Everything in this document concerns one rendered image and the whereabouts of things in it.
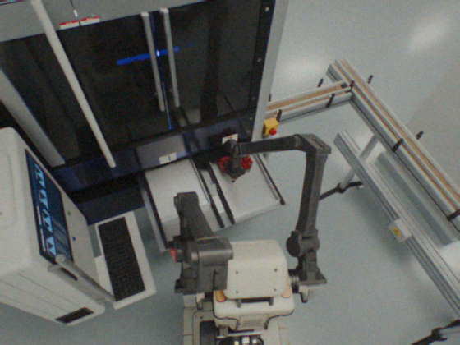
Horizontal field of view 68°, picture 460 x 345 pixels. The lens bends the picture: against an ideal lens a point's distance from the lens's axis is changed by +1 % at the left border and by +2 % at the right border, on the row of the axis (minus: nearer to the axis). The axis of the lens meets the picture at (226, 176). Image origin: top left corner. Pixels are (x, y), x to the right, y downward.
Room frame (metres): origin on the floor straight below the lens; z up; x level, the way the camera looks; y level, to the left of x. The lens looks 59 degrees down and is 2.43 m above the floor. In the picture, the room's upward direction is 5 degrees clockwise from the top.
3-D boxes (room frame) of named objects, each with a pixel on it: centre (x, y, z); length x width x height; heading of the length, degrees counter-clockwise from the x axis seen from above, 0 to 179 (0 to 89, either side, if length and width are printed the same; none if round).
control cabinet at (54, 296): (0.40, 0.68, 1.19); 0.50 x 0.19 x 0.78; 26
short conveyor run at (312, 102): (1.47, -0.40, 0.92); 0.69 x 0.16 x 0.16; 116
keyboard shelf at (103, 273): (0.46, 0.51, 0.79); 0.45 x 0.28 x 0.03; 26
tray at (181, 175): (0.85, 0.26, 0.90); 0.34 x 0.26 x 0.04; 26
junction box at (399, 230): (0.87, -1.10, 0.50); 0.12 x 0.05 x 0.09; 26
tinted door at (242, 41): (1.05, 0.08, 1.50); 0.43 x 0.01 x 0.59; 116
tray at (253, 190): (0.90, -0.09, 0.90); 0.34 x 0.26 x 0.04; 26
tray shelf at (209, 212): (0.86, 0.08, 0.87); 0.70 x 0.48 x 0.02; 116
